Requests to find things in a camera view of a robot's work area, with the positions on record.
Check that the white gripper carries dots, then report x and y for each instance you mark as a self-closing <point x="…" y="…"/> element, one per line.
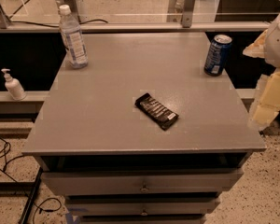
<point x="279" y="44"/>

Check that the clear blue-label plastic bottle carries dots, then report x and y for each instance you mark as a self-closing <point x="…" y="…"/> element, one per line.
<point x="72" y="38"/>

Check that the black rxbar chocolate bar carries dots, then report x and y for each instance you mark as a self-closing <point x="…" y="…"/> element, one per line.
<point x="156" y="111"/>

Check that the white pump dispenser bottle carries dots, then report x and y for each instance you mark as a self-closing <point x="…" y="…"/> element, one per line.
<point x="13" y="86"/>

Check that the blue soda can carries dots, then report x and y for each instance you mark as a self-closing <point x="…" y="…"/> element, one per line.
<point x="217" y="55"/>

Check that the top grey drawer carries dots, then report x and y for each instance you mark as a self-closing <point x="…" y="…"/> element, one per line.
<point x="82" y="184"/>

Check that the grey drawer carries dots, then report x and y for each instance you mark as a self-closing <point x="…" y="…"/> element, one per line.
<point x="82" y="184"/>
<point x="142" y="207"/>

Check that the grey drawer cabinet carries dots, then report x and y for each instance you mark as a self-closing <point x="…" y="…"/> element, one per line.
<point x="142" y="135"/>

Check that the middle grey drawer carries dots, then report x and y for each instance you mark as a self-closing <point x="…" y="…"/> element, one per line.
<point x="142" y="207"/>

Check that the right metal bracket post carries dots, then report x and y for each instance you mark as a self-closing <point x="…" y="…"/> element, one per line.
<point x="181" y="11"/>

